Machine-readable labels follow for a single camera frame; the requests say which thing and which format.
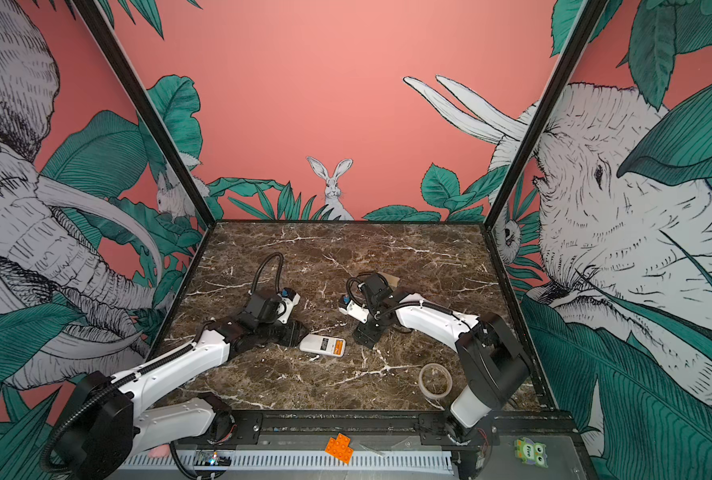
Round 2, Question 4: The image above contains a white red remote control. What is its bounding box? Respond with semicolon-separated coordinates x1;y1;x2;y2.
299;334;346;358

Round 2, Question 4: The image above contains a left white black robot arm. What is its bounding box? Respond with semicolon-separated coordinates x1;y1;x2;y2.
39;274;308;479

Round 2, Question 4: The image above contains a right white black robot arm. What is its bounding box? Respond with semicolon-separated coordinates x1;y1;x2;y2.
338;272;532;444

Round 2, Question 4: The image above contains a clear tape roll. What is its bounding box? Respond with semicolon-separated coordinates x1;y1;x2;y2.
418;363;453;401

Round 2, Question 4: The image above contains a small green circuit board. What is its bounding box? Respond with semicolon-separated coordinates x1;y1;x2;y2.
193;451;233;468

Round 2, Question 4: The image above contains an orange toy brick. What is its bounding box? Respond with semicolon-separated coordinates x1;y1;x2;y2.
325;433;354;465

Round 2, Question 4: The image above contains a green owl toy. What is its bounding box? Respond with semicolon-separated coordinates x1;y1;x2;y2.
513;437;548;468

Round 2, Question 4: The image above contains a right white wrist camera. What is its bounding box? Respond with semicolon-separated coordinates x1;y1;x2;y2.
338;298;370;324

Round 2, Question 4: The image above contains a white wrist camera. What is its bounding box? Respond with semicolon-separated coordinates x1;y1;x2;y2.
338;298;370;324
277;288;301;324

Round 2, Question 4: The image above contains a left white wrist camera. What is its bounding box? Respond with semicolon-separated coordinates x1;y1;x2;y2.
277;288;301;324

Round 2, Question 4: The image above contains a black front mounting rail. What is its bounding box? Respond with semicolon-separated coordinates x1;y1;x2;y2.
223;410;579;447

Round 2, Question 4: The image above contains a white slotted cable duct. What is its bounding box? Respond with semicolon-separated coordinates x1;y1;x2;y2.
118;449;455;472

